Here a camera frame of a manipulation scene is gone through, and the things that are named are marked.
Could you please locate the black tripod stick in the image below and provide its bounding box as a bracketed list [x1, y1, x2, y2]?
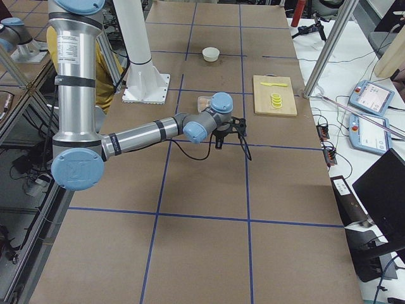
[292, 12, 329, 42]

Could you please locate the yellow plastic knife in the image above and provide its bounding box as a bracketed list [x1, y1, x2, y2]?
[260, 82, 289, 87]

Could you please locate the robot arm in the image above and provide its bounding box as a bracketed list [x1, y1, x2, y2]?
[48, 1, 233, 191]

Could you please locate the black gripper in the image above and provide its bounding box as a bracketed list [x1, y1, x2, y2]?
[213, 123, 232, 149]

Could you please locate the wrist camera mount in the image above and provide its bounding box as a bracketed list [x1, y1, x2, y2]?
[230, 117, 246, 137]

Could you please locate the black box with white label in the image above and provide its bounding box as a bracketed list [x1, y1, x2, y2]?
[330, 175, 373, 228]

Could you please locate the near teach pendant tablet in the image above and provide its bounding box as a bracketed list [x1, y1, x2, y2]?
[349, 114, 392, 155]

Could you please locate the far teach pendant tablet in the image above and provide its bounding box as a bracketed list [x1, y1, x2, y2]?
[349, 80, 395, 117]

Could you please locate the clear plastic egg box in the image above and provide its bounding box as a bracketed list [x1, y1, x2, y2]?
[197, 96, 212, 113]

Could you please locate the teach pendant tablet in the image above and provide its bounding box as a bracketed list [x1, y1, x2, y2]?
[349, 80, 395, 117]
[349, 114, 392, 155]

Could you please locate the aluminium frame post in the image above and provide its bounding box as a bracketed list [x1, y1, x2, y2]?
[303, 0, 359, 99]

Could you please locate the wooden cutting board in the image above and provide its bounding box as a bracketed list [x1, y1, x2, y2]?
[253, 75, 297, 117]

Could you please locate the grey office chair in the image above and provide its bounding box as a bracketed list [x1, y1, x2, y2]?
[368, 1, 404, 59]

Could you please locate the black monitor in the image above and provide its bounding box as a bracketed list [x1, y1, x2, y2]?
[352, 148, 404, 241]

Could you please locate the white bowl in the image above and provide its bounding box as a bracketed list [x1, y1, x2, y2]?
[202, 47, 220, 62]

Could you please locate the person in yellow shirt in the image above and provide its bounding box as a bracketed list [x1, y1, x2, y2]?
[46, 26, 116, 114]

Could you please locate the white camera pillar with base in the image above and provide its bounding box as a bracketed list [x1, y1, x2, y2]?
[113, 0, 170, 105]

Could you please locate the wooden plank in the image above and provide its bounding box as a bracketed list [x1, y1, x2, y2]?
[374, 27, 405, 78]

